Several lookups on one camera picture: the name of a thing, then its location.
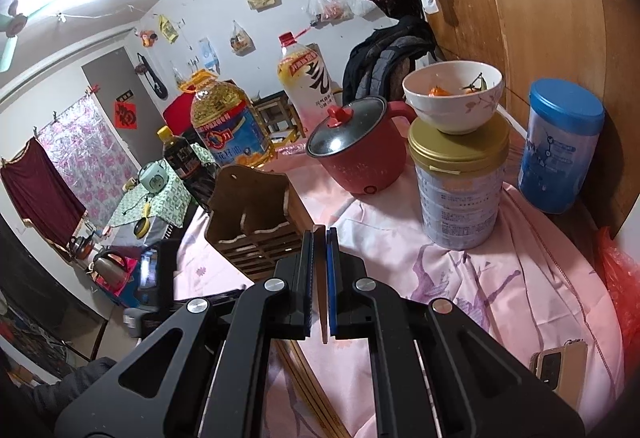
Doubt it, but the dark red curtain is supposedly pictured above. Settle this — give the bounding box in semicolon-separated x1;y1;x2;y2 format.
0;135;87;250

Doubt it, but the red cloth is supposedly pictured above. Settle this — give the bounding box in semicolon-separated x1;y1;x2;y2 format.
162;90;202;135

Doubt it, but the blue and white bag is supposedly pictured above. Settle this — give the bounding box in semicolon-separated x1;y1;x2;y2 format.
198;37;221;72

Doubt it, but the person's left forearm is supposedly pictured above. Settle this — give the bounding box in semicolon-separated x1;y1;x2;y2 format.
0;355;118;438

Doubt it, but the large red-cap drink bottle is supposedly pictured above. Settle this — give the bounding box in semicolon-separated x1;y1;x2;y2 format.
277;32;335;139

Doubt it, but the green ceiling fan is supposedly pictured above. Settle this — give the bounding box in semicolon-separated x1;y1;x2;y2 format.
0;0;52;73

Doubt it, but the small yellow bag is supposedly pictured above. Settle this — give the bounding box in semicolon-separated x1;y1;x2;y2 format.
158;14;180;44

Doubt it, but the wooden stool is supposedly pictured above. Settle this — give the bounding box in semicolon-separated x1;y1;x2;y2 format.
251;92;304;142

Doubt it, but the white ceramic bowl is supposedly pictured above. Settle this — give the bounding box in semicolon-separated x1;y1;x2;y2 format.
402;60;504;135

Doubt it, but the small clear plastic bag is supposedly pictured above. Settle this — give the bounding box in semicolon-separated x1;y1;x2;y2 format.
229;20;254;57

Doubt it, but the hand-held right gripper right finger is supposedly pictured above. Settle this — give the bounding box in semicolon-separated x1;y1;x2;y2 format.
325;227;586;438

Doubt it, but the green floral table cover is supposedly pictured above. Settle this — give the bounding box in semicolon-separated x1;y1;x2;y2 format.
107;144;217;230

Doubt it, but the pink floral tablecloth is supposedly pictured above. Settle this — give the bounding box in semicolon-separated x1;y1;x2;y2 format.
175;138;627;438

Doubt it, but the dark teapot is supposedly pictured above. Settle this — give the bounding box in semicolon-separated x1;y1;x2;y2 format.
67;230;96;265

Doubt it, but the red mug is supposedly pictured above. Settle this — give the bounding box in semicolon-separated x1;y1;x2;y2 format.
306;96;417;197

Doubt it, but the wooden utensil holder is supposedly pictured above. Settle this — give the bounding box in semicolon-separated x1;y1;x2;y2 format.
205;165;315;281

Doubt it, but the red plastic bag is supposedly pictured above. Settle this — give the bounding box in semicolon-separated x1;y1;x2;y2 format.
596;227;640;371

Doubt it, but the pink floral curtain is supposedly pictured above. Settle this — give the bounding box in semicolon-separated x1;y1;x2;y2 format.
38;94;139;230

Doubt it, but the dark jacket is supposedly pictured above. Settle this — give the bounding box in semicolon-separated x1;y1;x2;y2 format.
342;15;442;108

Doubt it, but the wooden chopstick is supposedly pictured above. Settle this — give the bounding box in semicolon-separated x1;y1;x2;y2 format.
287;344;351;438
272;344;333;438

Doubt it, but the black hanging item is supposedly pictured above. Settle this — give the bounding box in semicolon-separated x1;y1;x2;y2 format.
135;52;169;100

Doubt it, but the yellow cooking oil bottle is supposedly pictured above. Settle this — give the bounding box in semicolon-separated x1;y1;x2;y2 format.
189;70;277;169

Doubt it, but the gold-lid tin can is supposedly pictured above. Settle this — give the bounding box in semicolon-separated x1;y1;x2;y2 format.
407;115;512;250

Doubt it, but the blue-lid canister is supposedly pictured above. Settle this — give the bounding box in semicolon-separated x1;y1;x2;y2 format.
517;78;606;214

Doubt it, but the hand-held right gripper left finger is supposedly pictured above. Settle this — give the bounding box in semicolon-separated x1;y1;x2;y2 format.
55;227;326;438

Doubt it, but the smartphone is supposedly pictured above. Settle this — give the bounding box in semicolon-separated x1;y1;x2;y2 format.
529;339;589;412

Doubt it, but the red paper door sign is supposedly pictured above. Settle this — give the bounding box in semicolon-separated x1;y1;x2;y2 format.
113;100;136;129

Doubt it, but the mint green appliance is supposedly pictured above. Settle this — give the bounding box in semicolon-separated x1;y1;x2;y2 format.
138;160;169;194

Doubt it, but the metal kettle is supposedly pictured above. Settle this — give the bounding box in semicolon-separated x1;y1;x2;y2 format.
92;250;129;287

